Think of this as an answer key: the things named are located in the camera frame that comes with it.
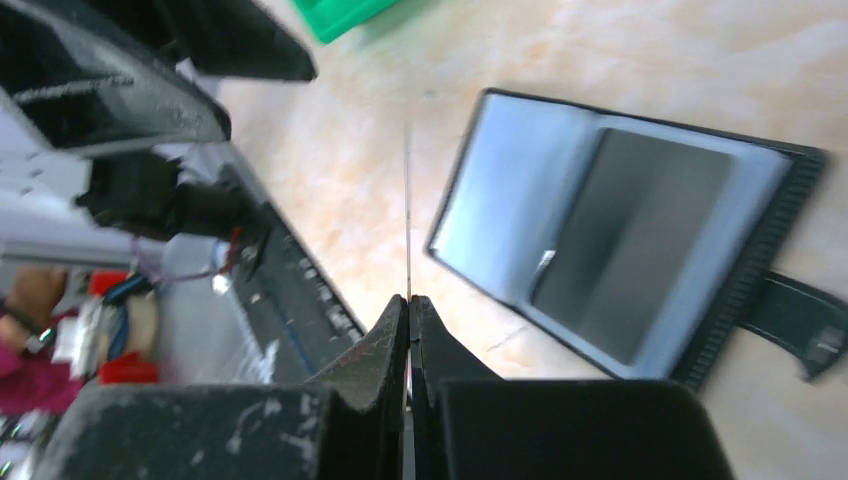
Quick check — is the thin card seen edge-on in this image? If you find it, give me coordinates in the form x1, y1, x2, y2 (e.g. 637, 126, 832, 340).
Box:
403, 121, 412, 301

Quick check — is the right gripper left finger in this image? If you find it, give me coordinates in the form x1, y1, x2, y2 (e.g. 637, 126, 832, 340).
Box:
306, 295, 410, 479

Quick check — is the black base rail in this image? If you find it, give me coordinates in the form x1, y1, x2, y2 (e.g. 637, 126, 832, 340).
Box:
217, 165, 366, 384

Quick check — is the dark card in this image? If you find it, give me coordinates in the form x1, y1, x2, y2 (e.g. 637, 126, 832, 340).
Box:
531, 129, 736, 365

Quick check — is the black card holder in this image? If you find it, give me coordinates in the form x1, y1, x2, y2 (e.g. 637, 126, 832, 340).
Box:
426, 88, 847, 389

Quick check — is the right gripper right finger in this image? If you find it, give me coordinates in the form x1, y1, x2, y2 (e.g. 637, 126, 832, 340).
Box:
409, 295, 501, 479

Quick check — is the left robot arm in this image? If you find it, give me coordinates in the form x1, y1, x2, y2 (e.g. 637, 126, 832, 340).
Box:
1, 1, 317, 265

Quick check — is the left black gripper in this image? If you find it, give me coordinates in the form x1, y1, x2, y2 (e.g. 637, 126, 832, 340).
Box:
1, 0, 318, 279

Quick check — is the green plastic bin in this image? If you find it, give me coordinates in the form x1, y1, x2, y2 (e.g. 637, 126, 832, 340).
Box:
291, 0, 404, 46

